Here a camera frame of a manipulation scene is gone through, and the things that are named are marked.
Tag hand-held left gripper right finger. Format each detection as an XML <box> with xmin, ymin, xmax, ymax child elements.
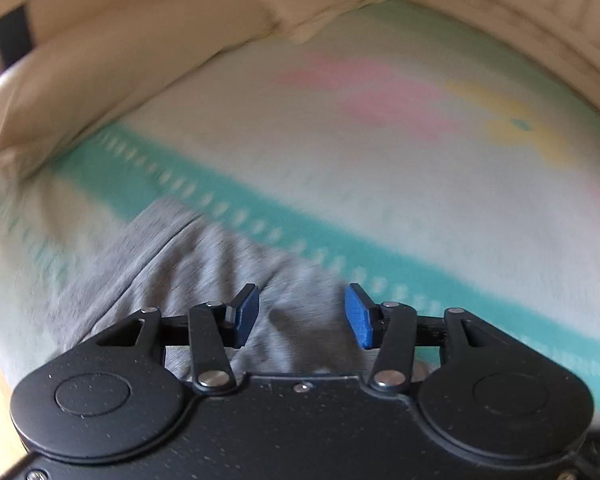
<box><xmin>345</xmin><ymin>283</ymin><xmax>518</xmax><ymax>393</ymax></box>

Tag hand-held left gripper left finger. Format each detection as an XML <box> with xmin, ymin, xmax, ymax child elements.
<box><xmin>96</xmin><ymin>283</ymin><xmax>260</xmax><ymax>393</ymax></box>

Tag grey pants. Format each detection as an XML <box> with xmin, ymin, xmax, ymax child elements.
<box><xmin>47</xmin><ymin>197</ymin><xmax>431</xmax><ymax>386</ymax></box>

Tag flower print blanket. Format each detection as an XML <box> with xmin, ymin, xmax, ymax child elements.
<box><xmin>0</xmin><ymin>0</ymin><xmax>600</xmax><ymax>436</ymax></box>

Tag long cream pillow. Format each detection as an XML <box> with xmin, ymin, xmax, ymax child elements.
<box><xmin>0</xmin><ymin>0</ymin><xmax>286</xmax><ymax>186</ymax></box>

